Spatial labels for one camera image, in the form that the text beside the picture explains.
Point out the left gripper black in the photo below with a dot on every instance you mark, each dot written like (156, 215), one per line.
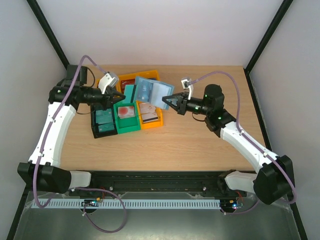
(112, 101)

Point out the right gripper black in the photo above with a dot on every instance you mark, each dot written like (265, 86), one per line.
(180, 104)

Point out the blue card holder wallet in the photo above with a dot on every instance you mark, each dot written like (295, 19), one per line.
(152, 91)

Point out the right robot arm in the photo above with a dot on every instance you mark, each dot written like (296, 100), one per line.
(219, 121)

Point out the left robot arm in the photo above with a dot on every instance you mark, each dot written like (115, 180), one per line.
(42, 172)

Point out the teal vip card stack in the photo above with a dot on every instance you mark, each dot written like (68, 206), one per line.
(103, 116)
(107, 127)

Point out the white red circle card stack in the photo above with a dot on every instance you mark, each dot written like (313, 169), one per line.
(125, 112)

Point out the white pink VIP card stack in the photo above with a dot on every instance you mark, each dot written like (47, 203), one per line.
(146, 108)

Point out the magnetic stripe white card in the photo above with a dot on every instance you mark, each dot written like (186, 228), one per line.
(149, 117)

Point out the yellow bin back left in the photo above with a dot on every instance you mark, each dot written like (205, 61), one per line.
(107, 82)

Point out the yellow bin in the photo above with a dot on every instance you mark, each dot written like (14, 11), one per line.
(155, 124)
(107, 82)
(125, 79)
(149, 74)

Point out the yellow bin front right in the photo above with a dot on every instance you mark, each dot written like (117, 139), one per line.
(155, 124)

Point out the yellow bin back middle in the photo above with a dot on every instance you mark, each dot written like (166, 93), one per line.
(125, 79)

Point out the yellow bin back right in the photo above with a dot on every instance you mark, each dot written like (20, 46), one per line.
(149, 74)

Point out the green bin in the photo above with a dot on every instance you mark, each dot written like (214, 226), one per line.
(126, 125)

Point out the black bin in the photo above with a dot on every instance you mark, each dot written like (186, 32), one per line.
(94, 125)

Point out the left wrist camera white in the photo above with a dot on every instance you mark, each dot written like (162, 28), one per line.
(109, 75)

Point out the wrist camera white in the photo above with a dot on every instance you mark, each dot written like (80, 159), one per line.
(188, 85)
(109, 75)

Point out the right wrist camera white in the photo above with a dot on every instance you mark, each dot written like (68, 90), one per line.
(188, 85)

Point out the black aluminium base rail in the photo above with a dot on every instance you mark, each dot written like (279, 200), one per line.
(160, 181)

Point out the left black frame post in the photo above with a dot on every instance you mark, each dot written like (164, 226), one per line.
(42, 20)

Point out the black frame post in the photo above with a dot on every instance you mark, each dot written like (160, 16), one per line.
(42, 20)
(275, 22)

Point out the white slotted cable duct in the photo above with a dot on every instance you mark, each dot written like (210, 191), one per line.
(136, 204)

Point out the right black frame post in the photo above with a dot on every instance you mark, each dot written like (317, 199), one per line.
(275, 22)

